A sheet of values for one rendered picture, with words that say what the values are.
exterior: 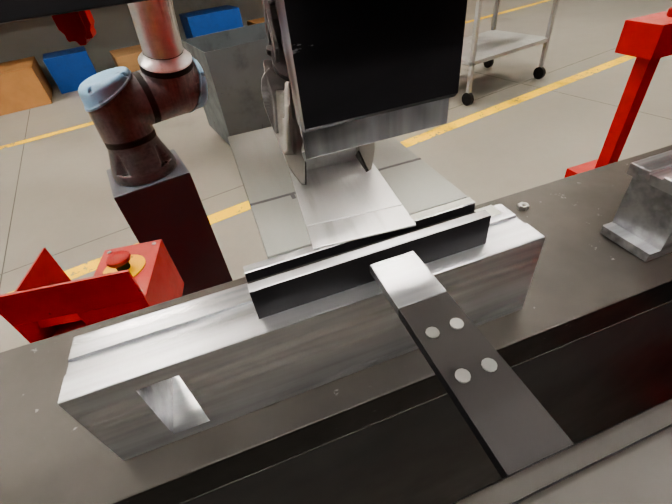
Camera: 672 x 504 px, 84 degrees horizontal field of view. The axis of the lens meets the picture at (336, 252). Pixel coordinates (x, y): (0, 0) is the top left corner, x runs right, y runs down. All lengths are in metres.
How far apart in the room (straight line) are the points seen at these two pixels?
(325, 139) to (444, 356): 0.15
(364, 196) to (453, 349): 0.17
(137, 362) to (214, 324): 0.06
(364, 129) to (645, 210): 0.37
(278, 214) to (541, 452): 0.25
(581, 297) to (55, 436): 0.52
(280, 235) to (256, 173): 0.12
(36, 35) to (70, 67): 0.74
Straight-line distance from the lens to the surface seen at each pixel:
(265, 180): 0.40
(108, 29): 6.71
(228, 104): 2.75
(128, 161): 1.02
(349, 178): 0.38
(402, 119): 0.26
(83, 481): 0.41
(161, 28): 0.96
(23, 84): 5.81
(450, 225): 0.31
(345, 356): 0.34
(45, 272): 0.84
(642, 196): 0.53
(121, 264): 0.73
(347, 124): 0.24
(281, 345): 0.30
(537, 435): 0.21
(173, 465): 0.37
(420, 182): 0.37
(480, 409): 0.21
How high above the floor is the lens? 1.19
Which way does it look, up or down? 40 degrees down
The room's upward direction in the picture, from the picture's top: 8 degrees counter-clockwise
